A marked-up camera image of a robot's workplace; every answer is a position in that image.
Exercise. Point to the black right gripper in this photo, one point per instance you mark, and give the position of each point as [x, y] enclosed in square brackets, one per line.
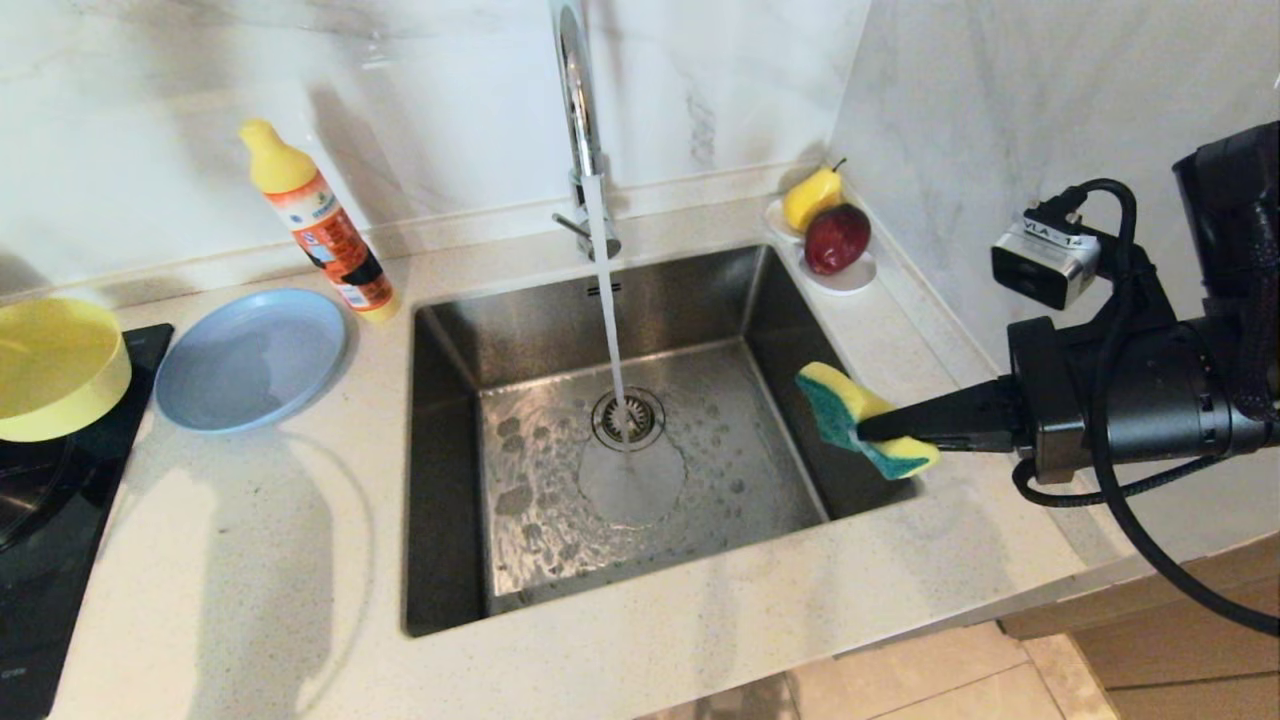
[1130, 400]

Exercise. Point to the yellow sponge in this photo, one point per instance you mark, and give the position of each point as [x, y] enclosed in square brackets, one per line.
[840, 395]

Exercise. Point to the chrome faucet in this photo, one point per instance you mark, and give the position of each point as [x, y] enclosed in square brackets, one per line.
[578, 100]

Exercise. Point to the orange dish soap bottle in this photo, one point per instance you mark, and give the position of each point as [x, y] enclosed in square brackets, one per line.
[328, 242]

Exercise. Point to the blue-grey plate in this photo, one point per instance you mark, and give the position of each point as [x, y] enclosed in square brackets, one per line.
[250, 360]

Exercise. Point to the pale yellow bowl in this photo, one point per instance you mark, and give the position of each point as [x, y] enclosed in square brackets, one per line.
[60, 370]

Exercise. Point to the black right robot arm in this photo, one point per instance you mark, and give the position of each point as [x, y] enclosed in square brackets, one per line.
[1235, 210]

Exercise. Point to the metal sink drain strainer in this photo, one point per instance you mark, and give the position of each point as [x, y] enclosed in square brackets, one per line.
[645, 415]

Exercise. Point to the stainless steel sink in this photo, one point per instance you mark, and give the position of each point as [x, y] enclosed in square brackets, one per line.
[520, 320]

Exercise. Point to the dark red apple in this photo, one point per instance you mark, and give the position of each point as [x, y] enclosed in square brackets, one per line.
[835, 238]

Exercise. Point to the yellow pear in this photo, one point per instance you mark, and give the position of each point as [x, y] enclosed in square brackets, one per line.
[808, 200]

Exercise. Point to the wooden cabinet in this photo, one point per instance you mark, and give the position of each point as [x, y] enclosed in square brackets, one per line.
[1150, 670]

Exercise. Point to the running water stream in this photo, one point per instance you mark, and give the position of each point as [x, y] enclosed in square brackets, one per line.
[610, 330]

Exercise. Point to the black induction cooktop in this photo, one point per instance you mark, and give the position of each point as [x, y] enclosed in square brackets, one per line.
[60, 600]

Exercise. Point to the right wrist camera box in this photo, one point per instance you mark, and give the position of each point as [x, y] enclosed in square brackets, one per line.
[1045, 265]

